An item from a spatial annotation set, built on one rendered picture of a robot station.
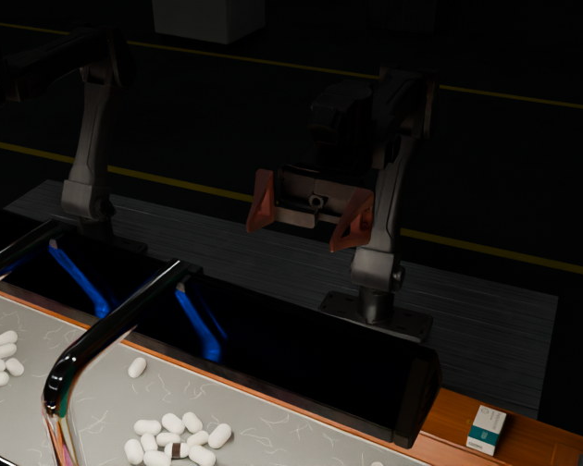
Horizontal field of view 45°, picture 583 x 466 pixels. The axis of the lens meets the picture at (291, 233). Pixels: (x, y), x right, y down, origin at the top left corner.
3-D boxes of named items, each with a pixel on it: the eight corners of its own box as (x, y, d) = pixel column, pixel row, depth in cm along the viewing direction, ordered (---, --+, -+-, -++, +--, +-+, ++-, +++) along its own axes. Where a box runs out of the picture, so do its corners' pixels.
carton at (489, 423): (477, 415, 95) (480, 404, 94) (504, 424, 93) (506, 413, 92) (465, 446, 90) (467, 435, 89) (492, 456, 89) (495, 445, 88)
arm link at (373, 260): (386, 293, 116) (427, 96, 113) (348, 284, 118) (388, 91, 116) (393, 290, 122) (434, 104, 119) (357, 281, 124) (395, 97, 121)
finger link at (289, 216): (289, 209, 74) (321, 170, 81) (228, 196, 76) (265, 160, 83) (289, 263, 77) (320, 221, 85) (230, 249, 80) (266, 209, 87)
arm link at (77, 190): (86, 219, 136) (116, 51, 133) (57, 212, 138) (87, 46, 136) (105, 219, 142) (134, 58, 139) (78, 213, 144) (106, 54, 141)
